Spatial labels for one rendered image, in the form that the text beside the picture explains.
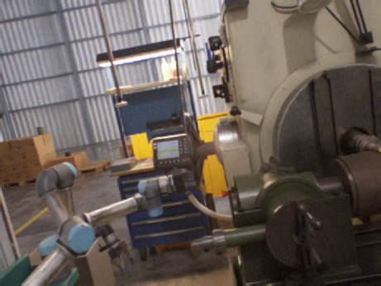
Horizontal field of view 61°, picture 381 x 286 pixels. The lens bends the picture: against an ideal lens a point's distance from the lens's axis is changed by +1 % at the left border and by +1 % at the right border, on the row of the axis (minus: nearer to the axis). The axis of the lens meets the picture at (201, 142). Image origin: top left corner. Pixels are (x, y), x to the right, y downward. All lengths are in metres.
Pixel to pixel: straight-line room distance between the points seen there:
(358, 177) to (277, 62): 0.55
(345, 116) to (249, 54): 0.43
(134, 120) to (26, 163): 5.79
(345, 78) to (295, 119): 0.22
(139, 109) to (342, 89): 2.56
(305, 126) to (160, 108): 2.39
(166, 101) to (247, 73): 2.21
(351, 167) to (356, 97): 0.35
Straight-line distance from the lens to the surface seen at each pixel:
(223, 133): 1.45
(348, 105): 1.29
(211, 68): 1.56
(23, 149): 9.02
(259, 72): 1.31
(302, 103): 1.25
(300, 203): 0.83
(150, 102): 3.48
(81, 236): 1.53
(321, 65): 1.35
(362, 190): 1.02
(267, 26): 1.34
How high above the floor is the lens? 1.58
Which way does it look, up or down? 10 degrees down
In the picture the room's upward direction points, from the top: 11 degrees counter-clockwise
